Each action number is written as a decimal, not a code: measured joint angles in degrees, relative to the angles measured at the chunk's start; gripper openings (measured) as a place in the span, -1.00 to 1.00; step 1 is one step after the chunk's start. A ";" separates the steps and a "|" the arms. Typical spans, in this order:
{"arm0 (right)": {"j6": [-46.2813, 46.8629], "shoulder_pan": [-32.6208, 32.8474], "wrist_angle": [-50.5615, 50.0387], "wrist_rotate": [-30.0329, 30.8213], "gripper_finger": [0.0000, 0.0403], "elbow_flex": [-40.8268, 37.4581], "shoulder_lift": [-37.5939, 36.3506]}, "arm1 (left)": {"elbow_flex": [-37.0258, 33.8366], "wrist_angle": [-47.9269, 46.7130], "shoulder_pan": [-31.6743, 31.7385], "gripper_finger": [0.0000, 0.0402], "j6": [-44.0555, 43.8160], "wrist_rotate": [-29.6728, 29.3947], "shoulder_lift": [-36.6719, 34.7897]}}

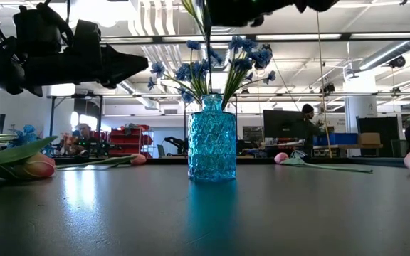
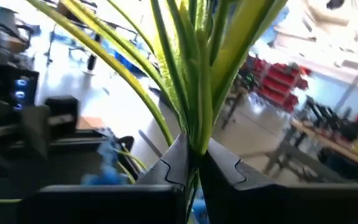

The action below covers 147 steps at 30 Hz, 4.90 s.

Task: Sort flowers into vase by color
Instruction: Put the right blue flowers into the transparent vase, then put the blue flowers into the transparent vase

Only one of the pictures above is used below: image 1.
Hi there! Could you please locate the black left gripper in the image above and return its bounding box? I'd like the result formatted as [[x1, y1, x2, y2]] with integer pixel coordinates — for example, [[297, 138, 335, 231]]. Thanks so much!
[[12, 19, 149, 97]]

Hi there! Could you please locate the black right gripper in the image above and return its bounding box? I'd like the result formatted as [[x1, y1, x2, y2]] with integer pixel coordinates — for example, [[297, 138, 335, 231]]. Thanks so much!
[[207, 0, 340, 28]]

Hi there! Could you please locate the blue textured glass vase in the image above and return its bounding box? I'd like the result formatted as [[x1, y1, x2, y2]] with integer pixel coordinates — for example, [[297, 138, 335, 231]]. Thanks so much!
[[186, 93, 238, 183]]

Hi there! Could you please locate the red shelving unit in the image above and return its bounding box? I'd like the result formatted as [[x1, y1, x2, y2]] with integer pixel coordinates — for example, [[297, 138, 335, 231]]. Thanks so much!
[[107, 124, 154, 158]]

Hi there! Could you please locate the black computer monitor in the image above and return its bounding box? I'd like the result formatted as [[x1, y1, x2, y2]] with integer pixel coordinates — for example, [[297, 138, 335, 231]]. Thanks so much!
[[263, 109, 306, 140]]

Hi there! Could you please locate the large blue storage bin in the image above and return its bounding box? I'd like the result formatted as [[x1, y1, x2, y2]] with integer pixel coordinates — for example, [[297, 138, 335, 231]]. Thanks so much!
[[327, 132, 359, 146]]

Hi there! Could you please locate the wooden top workbench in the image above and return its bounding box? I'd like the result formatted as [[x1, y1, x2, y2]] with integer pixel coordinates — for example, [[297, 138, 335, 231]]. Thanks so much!
[[310, 143, 384, 158]]

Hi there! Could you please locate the brown cardboard box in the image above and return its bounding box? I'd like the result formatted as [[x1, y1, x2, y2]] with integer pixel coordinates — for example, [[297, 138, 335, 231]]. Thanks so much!
[[357, 132, 382, 145]]

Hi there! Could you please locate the black cabinet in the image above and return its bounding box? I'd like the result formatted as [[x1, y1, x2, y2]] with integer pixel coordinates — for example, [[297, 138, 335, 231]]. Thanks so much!
[[355, 116, 401, 158]]

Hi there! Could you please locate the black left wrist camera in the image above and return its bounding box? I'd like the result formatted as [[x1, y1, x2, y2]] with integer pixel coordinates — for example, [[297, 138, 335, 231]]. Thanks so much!
[[12, 2, 74, 55]]

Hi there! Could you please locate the overhead frame beam with lights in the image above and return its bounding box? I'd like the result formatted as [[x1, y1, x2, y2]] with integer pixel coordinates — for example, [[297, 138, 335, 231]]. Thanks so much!
[[100, 31, 410, 43]]

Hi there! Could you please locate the yellow hanging cord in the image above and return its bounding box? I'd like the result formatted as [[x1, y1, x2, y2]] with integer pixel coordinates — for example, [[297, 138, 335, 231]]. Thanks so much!
[[315, 10, 333, 158]]

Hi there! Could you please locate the silver ventilation duct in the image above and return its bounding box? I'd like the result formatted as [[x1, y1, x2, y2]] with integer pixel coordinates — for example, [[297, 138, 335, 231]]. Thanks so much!
[[358, 37, 410, 71]]

